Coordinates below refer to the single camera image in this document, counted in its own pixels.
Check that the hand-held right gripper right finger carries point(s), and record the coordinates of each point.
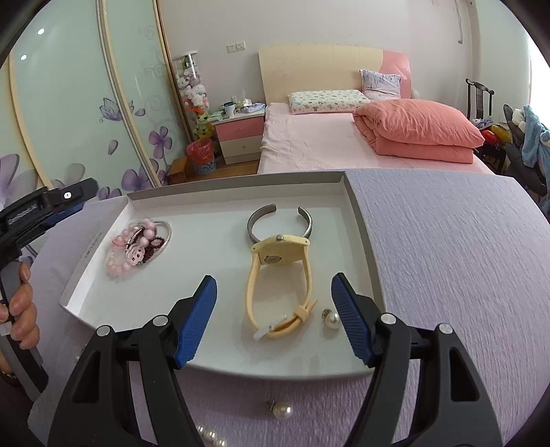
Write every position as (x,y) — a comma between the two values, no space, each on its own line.
(352,322)

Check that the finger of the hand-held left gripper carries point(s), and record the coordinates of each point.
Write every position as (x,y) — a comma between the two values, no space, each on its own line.
(64,197)

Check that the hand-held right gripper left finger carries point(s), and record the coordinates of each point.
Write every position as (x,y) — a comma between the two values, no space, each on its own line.
(197,322)

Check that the pearl stud earring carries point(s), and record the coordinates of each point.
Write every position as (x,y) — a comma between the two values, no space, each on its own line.
(332,320)
(282,409)

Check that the grey shallow cardboard tray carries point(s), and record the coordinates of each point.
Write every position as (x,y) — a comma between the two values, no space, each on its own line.
(215,240)

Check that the thin silver bangle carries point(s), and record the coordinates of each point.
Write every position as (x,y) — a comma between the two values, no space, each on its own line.
(169,234)

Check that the yellow wristwatch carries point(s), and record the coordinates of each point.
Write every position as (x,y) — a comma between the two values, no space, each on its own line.
(279,253)

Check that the person's left forearm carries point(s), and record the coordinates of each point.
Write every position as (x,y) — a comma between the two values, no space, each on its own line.
(4,365)

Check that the person's left hand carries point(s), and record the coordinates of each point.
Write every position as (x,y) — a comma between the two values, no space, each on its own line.
(23,309)

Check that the floral sliding wardrobe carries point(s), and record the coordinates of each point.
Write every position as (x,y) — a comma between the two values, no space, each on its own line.
(77,107)

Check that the purple tablecloth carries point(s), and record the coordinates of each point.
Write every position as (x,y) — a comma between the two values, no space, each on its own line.
(429,258)

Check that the pink mesh waste bin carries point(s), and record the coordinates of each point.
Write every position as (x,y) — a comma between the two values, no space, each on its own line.
(200,159)

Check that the yellow green plush toy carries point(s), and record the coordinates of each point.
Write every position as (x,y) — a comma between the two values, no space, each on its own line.
(203,124)

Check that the clear tube of plush toys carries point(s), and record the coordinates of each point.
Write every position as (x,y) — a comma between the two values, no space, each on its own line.
(193,86)

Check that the bed with pink sheet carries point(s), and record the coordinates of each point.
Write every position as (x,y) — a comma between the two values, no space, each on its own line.
(309,142)

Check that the pink and cream nightstand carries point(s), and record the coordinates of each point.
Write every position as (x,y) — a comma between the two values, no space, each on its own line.
(238,133)

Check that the white mug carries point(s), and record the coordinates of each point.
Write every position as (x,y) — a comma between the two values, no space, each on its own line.
(230,109)

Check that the folded salmon duvet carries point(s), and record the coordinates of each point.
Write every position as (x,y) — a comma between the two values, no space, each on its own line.
(417,124)

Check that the patterned white pillow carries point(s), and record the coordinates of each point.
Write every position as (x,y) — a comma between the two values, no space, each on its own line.
(326,101)

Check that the dark office chair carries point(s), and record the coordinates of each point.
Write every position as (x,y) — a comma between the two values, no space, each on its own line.
(513,146)

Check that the colourful plush toy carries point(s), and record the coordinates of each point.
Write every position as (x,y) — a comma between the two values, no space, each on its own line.
(498,133)

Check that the small purple pillow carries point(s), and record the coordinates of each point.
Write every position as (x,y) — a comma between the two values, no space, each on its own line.
(380,84)

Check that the cream and pink headboard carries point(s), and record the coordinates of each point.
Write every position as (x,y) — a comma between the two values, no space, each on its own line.
(309,68)

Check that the light blue garment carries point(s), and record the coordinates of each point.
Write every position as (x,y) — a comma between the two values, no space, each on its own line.
(535,137)

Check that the dark wooden chair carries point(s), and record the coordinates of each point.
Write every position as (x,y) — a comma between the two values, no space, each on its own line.
(477,92)

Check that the white wall switch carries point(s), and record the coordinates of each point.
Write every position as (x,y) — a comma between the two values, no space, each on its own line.
(236,46)

